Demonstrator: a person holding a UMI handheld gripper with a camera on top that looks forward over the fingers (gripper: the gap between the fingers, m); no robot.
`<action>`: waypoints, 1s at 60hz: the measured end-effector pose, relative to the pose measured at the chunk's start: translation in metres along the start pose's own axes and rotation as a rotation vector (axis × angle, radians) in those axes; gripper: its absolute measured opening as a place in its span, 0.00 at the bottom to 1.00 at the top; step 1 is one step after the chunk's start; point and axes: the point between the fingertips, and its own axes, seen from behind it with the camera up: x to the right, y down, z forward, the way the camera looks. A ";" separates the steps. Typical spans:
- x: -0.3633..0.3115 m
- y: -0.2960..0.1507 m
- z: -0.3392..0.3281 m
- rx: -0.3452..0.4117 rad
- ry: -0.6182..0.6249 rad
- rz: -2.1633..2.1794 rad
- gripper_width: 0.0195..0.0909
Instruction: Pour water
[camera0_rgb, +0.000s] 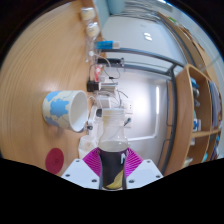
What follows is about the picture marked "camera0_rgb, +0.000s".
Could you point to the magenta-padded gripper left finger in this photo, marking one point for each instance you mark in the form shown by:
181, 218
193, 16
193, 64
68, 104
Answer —
80, 173

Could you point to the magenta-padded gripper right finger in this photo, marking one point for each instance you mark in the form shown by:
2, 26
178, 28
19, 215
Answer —
144, 173

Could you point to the clear bottle with dark label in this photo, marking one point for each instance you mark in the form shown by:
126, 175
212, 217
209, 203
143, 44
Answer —
113, 160

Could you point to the white crumpled cloth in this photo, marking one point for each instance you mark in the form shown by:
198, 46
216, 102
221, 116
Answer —
87, 146

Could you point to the flat round red coaster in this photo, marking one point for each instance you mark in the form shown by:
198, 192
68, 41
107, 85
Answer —
54, 160

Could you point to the white mug with blue pattern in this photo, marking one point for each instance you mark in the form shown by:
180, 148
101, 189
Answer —
61, 110

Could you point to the wooden shelf unit with items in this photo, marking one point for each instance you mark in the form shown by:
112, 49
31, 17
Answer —
185, 116

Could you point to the white desk lamp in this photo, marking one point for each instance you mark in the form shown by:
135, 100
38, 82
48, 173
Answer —
157, 100

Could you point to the white power adapter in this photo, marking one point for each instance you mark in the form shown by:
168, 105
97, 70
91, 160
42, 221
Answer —
104, 102

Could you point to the small black jar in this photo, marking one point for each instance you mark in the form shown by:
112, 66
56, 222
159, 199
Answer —
93, 86

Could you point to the black electric shaver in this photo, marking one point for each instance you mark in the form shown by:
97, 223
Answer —
110, 61

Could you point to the small blue bottle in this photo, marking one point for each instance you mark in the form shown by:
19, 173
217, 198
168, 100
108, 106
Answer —
106, 44

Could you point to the small white roll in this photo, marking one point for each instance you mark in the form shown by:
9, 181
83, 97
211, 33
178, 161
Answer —
88, 14
93, 30

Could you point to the teal pillow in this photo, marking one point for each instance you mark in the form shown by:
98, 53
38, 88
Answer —
116, 6

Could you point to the grey metal bed frame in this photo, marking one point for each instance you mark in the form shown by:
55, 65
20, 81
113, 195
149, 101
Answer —
171, 100

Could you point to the long wooden wall shelf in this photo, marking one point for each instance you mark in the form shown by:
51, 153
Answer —
190, 36

